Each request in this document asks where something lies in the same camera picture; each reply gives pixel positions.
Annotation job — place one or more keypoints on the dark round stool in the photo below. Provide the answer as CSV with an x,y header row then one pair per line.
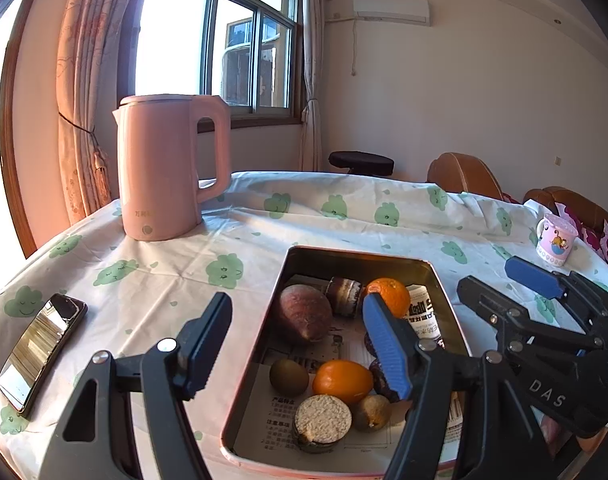
x,y
361,160

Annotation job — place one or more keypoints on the small green kiwi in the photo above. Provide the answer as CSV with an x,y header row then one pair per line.
x,y
289,376
371,412

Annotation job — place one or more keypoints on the rectangular metal tin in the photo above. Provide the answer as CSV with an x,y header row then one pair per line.
x,y
354,260

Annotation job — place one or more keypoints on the orange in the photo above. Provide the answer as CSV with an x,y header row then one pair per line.
x,y
342,381
391,292

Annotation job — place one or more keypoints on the pink floral cushion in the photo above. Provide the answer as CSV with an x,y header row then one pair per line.
x,y
591,237

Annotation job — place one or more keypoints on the white green patterned tablecloth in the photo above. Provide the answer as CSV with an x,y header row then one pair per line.
x,y
158,270

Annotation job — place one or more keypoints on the beige curtain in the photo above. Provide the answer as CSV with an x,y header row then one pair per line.
x,y
314,85

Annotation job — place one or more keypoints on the pink cartoon cup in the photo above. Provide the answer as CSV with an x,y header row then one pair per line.
x,y
556,242

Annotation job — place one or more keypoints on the brown leather sofa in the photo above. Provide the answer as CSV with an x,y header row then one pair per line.
x,y
589,210

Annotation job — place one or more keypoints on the brown white banded piece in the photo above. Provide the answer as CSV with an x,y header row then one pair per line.
x,y
344,296

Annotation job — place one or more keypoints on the printed paper liner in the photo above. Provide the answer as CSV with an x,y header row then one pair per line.
x,y
279,427

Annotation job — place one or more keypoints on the brown leather armchair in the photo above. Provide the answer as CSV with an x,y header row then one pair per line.
x,y
459,175

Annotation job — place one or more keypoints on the black smartphone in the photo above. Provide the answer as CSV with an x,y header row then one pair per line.
x,y
38,350

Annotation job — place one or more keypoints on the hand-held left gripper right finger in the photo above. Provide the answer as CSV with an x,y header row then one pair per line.
x,y
389,350

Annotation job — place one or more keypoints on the purple passion fruit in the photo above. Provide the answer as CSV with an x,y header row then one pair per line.
x,y
304,312

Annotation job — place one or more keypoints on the orange patterned curtain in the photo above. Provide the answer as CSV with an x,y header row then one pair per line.
x,y
83,60

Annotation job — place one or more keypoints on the curtain tassel tieback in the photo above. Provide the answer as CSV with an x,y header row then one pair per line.
x,y
98,160

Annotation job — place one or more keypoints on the sliding glass window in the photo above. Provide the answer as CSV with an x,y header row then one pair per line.
x,y
173,35

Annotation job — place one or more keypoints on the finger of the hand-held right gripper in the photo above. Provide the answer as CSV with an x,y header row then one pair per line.
x,y
531,276
504,320

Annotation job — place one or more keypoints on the round tan topped slice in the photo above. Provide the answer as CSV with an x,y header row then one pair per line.
x,y
321,417

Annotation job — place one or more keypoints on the white wall pipe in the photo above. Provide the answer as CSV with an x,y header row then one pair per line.
x,y
354,50

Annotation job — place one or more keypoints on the white air conditioner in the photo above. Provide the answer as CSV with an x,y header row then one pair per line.
x,y
391,10

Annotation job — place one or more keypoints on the pink electric kettle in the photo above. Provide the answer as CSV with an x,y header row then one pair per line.
x,y
163,170

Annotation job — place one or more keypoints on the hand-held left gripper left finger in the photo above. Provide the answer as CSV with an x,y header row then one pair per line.
x,y
203,355

